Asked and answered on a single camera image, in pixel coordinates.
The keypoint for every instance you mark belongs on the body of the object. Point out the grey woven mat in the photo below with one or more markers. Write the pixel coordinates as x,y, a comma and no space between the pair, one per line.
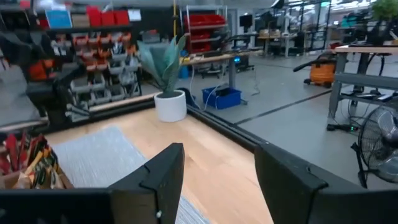
99,155

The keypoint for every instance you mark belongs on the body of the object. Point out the blue sign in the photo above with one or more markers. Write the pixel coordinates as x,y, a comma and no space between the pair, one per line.
59,19

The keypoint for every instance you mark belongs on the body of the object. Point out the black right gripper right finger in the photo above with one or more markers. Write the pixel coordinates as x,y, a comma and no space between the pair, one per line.
289,193

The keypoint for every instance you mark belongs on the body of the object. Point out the orange shop vacuum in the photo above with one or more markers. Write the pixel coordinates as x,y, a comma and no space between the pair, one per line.
321,73

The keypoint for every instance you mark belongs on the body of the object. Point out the grey metal desk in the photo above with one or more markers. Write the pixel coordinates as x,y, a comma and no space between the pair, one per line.
360,81

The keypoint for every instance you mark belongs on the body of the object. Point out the blue plastic bin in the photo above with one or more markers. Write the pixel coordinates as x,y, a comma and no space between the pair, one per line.
222,99

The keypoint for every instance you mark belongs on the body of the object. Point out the black floor fan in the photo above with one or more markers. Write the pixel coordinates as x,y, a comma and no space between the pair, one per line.
381,146

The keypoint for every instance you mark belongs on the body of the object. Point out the snake plant in white pot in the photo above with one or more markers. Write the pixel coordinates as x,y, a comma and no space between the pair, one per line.
170,107

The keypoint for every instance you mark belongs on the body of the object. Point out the black power strip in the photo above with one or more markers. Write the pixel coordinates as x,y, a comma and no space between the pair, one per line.
342,127

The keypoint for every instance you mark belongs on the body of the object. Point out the beige tea packet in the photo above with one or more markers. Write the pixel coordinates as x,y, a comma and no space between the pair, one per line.
46,182

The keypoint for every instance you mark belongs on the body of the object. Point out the black aluminium table frame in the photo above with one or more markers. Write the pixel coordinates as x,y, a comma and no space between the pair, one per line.
217,124

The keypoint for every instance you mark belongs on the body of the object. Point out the orange tea packet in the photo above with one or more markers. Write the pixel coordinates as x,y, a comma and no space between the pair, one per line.
43,160

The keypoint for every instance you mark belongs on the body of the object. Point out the wooden three-compartment tray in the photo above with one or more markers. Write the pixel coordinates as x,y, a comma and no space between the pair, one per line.
66,183

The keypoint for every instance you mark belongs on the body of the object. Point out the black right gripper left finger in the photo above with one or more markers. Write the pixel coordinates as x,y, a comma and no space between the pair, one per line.
155,193

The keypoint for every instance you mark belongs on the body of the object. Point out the small green plant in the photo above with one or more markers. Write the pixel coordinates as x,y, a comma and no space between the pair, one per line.
385,9

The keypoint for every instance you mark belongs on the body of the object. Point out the wooden desk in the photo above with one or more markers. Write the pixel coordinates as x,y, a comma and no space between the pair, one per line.
217,58

